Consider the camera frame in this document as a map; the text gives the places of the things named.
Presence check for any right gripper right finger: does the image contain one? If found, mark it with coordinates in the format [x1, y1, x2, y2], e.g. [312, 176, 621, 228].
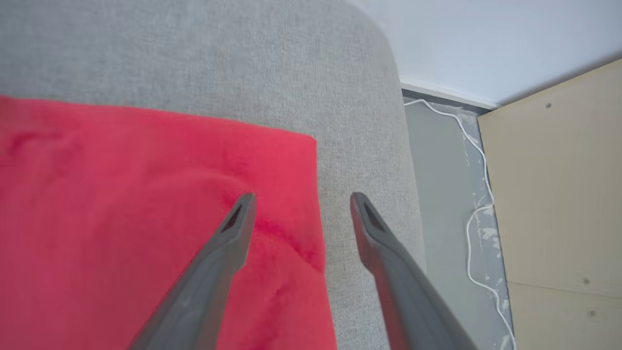
[349, 191, 480, 350]

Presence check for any grey fabric sofa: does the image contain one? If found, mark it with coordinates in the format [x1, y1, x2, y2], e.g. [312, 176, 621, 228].
[0, 0, 429, 350]

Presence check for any white wall baseboard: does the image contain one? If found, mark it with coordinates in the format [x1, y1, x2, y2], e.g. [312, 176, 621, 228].
[399, 79, 501, 110]

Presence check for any light wooden panel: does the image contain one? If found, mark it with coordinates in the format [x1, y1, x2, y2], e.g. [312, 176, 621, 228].
[477, 58, 622, 350]

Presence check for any white floor cable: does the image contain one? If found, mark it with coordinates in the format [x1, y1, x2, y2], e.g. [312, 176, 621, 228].
[403, 98, 517, 350]

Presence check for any red Bulls 23 jersey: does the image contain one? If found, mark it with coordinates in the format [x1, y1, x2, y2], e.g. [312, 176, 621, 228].
[0, 94, 339, 350]

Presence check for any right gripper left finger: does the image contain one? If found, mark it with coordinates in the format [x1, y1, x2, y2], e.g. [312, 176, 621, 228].
[127, 192, 258, 350]

